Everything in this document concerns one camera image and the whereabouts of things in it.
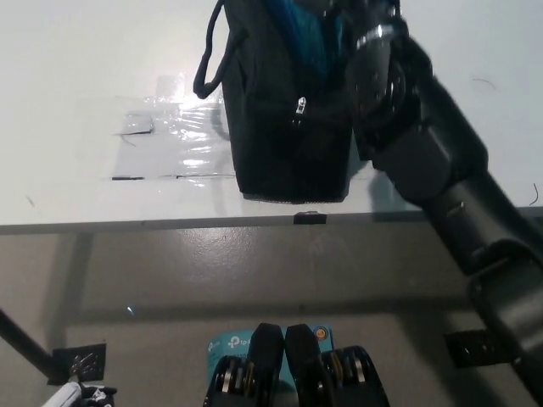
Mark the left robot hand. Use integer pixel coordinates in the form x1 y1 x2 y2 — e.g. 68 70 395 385
46 381 118 407

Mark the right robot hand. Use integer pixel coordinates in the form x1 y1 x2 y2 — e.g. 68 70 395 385
296 0 403 36

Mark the blue plastic-wrapped plate stack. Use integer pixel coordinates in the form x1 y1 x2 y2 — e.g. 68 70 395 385
271 0 344 81

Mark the black table leg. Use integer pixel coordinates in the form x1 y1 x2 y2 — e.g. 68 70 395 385
0 308 56 375

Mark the teal tp-link box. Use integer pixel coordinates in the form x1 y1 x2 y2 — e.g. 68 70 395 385
206 325 336 382

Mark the small black tape strip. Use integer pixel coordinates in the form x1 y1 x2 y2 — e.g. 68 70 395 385
293 211 327 226

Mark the clear plastic sheet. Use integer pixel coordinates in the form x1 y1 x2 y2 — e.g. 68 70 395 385
25 74 237 204

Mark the small grey tape piece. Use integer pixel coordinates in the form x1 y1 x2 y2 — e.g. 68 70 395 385
114 112 154 137

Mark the black fabric bag with handles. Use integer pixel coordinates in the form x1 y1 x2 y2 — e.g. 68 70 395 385
193 0 361 204

